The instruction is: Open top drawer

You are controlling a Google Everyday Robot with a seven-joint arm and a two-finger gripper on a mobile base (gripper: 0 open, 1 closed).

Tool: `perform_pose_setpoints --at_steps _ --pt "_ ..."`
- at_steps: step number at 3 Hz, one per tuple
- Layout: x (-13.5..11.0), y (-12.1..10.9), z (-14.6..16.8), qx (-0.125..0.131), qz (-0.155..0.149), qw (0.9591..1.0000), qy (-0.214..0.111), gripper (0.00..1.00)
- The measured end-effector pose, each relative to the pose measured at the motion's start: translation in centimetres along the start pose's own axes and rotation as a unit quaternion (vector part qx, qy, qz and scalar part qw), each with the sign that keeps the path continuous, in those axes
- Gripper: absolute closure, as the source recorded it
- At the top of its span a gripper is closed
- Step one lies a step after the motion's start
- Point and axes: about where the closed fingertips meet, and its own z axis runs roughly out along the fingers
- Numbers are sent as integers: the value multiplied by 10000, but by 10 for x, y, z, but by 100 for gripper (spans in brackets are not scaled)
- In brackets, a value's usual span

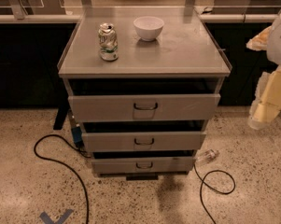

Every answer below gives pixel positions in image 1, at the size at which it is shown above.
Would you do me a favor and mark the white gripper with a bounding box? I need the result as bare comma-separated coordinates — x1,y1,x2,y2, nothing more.
246,26,281,130

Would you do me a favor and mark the grey top drawer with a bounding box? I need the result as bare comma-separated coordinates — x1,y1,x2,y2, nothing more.
68,94,220,122

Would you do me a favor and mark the grey drawer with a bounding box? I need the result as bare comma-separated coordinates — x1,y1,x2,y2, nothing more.
91,157,194,174
68,94,220,122
82,132,206,152

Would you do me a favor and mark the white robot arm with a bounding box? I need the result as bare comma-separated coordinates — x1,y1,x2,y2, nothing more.
246,12,281,130

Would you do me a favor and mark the grey drawer cabinet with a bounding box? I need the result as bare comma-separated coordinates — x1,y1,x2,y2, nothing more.
59,7,230,177

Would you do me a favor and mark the grey middle drawer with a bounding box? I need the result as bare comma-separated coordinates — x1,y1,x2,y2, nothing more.
82,132,206,152

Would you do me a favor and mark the grey bottom drawer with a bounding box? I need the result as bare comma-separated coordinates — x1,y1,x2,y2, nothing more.
91,157,194,174

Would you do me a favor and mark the clear plastic bottle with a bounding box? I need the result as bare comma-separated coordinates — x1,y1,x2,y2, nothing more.
195,149,219,166

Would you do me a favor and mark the white ceramic bowl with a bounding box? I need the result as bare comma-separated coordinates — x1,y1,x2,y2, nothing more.
133,16,164,41

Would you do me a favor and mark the crushed green soda can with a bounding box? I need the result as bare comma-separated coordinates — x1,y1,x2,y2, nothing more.
98,22,119,62

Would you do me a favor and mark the blue power box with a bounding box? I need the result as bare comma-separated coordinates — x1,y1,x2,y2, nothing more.
71,126,83,147

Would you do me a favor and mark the blue tape cross mark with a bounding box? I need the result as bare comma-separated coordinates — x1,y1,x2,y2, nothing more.
39,209,73,224

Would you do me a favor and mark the black cable right floor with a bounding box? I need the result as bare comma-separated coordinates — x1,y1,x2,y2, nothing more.
193,163,236,224

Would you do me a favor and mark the black cable floor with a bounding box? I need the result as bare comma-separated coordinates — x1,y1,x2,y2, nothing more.
33,133,91,224
193,163,236,224

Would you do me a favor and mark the black cable left floor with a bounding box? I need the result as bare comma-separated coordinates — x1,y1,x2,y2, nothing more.
33,133,91,224

